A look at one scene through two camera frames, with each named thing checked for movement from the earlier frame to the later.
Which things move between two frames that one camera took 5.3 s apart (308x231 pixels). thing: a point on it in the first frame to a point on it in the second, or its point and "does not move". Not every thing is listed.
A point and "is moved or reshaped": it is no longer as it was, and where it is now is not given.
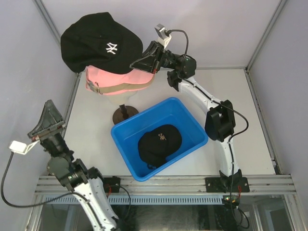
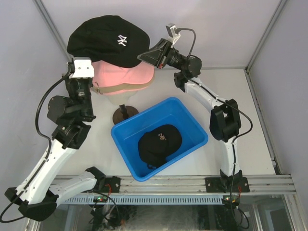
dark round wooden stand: [123, 112] does not move
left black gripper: [50, 118] to [69, 80]
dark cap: [97, 41] is moved or reshaped
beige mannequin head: [120, 99] does not move
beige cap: [102, 88] does not move
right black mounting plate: [224, 184] does not move
